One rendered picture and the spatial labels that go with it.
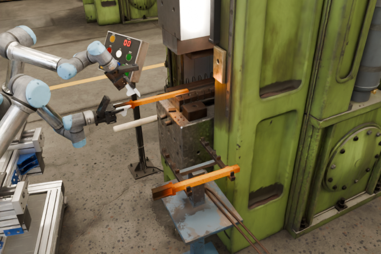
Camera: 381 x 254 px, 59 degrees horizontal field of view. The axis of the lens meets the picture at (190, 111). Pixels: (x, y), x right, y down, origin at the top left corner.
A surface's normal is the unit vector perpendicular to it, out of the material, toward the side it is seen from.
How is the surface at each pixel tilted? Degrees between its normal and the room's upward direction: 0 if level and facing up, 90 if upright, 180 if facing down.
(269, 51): 89
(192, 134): 90
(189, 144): 90
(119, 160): 0
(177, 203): 0
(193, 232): 0
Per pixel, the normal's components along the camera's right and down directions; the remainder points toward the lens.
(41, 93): 0.86, 0.18
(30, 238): -0.02, -0.85
